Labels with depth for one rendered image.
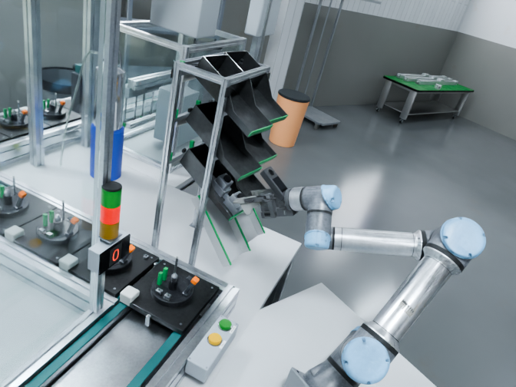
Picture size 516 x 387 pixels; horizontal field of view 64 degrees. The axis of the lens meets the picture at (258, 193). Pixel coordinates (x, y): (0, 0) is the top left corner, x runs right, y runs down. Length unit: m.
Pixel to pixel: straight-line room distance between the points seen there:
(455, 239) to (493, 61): 9.07
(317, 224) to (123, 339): 0.68
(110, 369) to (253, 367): 0.44
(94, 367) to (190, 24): 1.68
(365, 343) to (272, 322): 0.52
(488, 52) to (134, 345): 9.59
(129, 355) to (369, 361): 0.68
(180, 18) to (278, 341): 1.65
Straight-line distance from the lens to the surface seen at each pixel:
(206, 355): 1.32
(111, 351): 1.37
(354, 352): 1.18
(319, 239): 1.22
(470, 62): 10.39
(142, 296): 1.44
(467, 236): 1.25
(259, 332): 1.56
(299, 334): 1.60
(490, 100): 10.18
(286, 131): 5.29
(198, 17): 2.31
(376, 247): 1.36
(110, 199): 1.11
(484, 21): 10.40
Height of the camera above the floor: 1.99
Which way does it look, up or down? 29 degrees down
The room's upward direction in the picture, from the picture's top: 15 degrees clockwise
